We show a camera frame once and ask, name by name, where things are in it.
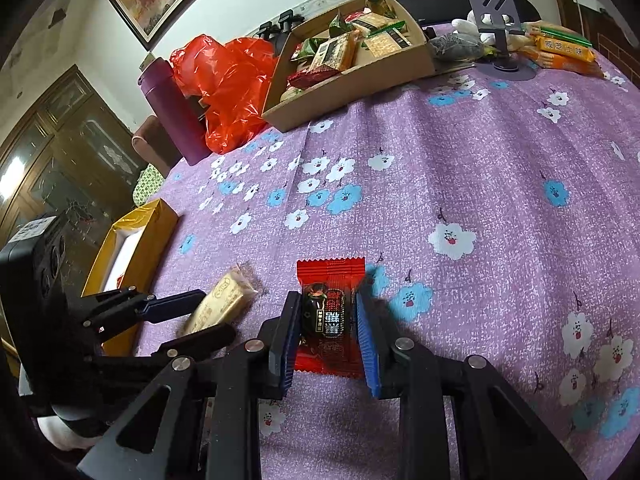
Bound white plush toy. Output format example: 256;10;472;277
451;10;527;47

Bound cardboard box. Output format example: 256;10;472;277
261;0;437;132

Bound brown armchair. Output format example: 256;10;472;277
132;115;174;179

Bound red snack packet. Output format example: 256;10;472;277
294;257;367;379

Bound yellow-edged white tray box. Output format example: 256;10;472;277
81;198;179;356

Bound wooden door frame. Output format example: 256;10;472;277
546;0;640;63

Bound purple water bottle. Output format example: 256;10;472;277
138;57;209;166

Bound black devices on sofa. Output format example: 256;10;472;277
257;10;304;42

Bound green patterned cushion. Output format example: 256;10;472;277
133;163;167;209

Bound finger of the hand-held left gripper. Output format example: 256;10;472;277
84;324;237;377
81;285;209;334

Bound dark wooden cabinet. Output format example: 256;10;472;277
0;64;147;273

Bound gold snack packet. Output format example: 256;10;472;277
181;264;260;339

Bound grey plush pouch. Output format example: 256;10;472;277
427;32;489;62

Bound black leather sofa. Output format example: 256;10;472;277
387;0;542;29

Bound purple floral tablecloth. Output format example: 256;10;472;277
135;45;640;480

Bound orange-red plastic bag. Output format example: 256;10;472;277
169;34;282;156

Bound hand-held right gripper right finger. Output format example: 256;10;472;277
355;289;587;480

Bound green-edged orange snack packet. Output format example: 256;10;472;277
521;20;594;49

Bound grey phone stand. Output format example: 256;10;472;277
462;0;539;82

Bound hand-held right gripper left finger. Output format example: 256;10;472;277
75;291;304;480

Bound pile of assorted snack packets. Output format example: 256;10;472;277
280;0;416;103

